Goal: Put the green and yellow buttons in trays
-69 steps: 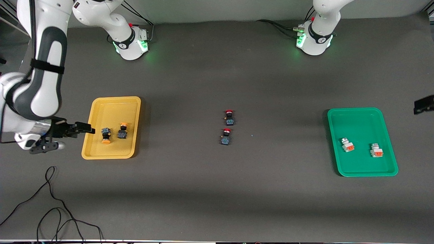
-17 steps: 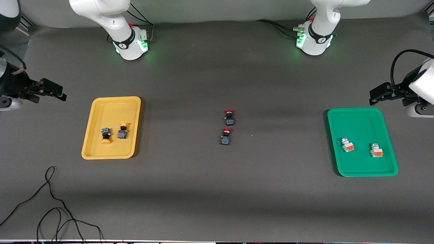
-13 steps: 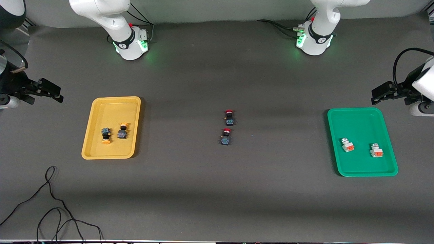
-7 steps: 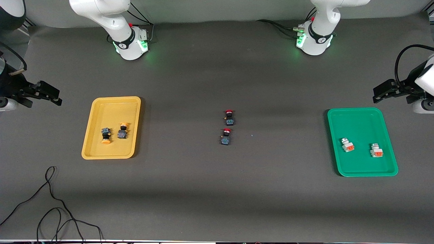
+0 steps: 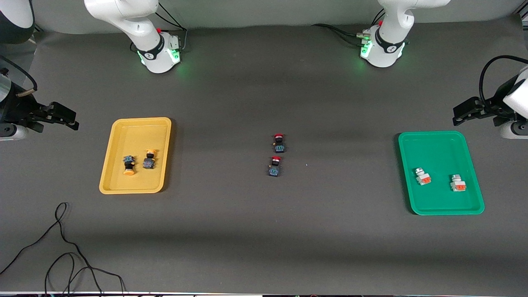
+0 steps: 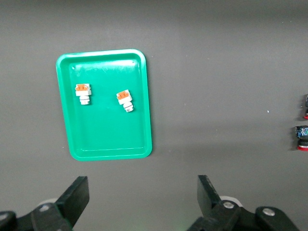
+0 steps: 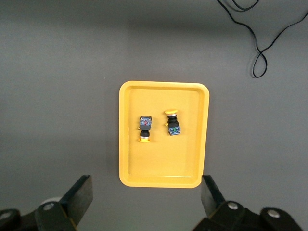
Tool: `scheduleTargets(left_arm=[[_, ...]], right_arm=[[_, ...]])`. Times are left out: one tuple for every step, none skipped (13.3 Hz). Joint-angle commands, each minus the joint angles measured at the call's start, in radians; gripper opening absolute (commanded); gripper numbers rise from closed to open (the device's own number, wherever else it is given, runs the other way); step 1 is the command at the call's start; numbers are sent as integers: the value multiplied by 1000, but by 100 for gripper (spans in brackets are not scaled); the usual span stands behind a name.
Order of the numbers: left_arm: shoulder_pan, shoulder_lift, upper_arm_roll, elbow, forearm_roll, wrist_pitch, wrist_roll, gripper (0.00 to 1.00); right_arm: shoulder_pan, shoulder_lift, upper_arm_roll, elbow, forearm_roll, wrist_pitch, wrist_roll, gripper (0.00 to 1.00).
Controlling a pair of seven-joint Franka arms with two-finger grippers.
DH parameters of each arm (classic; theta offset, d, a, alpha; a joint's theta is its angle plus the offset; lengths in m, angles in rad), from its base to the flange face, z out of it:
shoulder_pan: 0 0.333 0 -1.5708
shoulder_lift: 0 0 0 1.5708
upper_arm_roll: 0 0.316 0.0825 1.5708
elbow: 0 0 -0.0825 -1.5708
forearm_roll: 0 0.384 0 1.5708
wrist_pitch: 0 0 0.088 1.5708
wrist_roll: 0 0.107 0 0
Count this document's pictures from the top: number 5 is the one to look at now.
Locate grey orange push button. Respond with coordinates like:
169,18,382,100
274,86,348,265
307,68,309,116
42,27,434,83
415,167,432,186
450,174,467,193

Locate yellow plastic tray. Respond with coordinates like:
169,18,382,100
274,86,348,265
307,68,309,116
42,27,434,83
99,117,172,194

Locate green plastic tray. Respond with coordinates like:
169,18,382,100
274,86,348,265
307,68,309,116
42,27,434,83
398,131,485,216

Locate dark grey table mat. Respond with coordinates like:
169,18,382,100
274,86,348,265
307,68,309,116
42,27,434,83
0,16,528,296

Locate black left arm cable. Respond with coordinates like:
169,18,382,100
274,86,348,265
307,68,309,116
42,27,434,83
479,55,528,104

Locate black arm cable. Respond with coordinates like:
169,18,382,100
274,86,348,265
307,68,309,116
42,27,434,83
479,55,528,104
0,56,38,98

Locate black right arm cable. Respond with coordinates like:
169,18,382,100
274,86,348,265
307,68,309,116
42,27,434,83
0,56,38,98

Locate thin black loose cable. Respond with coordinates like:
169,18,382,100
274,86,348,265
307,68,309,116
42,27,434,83
0,202,104,296
45,252,126,296

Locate black right arm base cables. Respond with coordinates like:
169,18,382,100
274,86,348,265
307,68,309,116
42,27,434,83
131,2,189,53

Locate black arm base cables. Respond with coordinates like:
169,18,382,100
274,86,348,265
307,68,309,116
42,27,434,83
311,8,386,47
131,2,189,53

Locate black left arm base cables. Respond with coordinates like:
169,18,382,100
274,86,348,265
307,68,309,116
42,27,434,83
311,8,386,47

